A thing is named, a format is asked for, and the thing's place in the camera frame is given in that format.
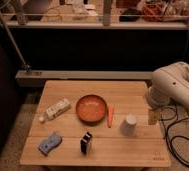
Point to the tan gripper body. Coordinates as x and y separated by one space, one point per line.
153 116

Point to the black eraser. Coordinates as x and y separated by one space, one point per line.
85 141

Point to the diagonal metal pole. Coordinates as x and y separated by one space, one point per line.
26 67

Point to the metal shelf rail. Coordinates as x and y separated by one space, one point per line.
119 26

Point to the white ceramic cup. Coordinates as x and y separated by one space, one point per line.
128 125

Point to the wooden table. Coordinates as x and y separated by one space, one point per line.
108 146

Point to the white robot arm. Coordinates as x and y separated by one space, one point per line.
168 82

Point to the orange bowl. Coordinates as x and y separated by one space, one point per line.
91 108

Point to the orange carrot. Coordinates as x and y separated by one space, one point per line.
110 116

